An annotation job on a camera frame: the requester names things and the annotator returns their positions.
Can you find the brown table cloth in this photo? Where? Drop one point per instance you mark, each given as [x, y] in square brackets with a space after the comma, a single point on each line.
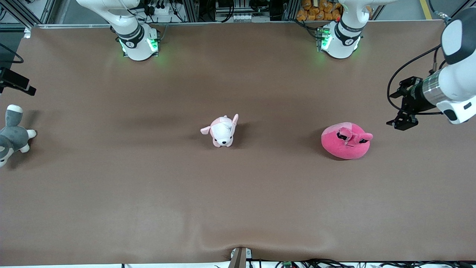
[238, 193]

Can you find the small green circuit board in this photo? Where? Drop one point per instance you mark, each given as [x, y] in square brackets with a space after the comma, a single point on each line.
[287, 264]

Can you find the pale pink white plush dog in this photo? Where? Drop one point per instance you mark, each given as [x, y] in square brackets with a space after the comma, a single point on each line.
[222, 132]

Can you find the white power strip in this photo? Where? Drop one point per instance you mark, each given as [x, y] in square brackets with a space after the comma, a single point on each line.
[163, 10]

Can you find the metal bracket at table edge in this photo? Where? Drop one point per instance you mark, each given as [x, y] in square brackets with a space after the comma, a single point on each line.
[240, 257]

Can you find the round hot pink plush toy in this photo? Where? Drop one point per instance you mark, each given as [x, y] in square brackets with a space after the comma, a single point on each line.
[344, 143]

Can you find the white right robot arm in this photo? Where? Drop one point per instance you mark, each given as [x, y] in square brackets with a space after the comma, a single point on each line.
[135, 44]

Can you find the orange plush toy pile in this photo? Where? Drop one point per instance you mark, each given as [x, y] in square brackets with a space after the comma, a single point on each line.
[319, 9]

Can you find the grey white plush husky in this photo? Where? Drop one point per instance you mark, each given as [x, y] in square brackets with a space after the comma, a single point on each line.
[13, 136]

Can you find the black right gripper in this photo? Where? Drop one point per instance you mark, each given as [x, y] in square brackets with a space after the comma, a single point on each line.
[14, 80]

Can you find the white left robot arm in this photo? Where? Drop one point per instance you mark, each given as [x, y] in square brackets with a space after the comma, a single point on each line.
[340, 41]

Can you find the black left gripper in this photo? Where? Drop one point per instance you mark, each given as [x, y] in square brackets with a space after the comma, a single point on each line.
[417, 97]

